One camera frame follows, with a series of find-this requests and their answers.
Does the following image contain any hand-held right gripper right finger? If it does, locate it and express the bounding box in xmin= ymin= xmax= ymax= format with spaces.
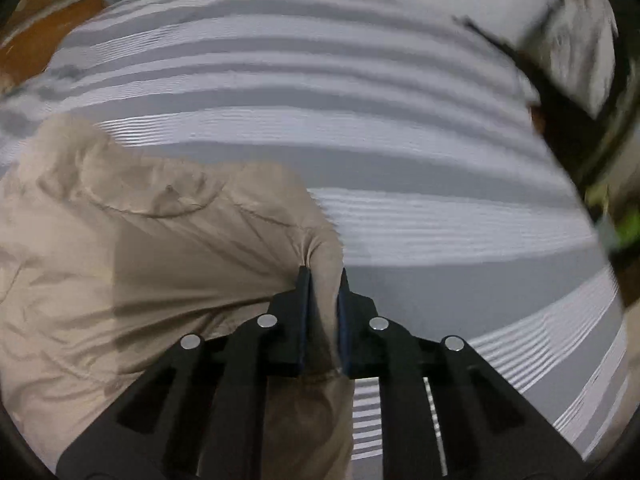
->
xmin=336 ymin=268 xmax=586 ymax=480

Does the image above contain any green object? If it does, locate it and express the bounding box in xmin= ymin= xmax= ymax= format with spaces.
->
xmin=585 ymin=180 xmax=640 ymax=256

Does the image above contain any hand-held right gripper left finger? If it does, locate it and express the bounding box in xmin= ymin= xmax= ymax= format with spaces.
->
xmin=55 ymin=266 xmax=314 ymax=480

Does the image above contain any beige puffer jacket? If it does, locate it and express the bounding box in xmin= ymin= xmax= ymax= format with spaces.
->
xmin=0 ymin=112 xmax=356 ymax=480

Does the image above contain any grey white striped bed cover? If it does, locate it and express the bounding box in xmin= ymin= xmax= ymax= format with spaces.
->
xmin=0 ymin=0 xmax=628 ymax=480

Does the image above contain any white patterned cloth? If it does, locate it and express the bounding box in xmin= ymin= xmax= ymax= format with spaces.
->
xmin=542 ymin=0 xmax=621 ymax=116

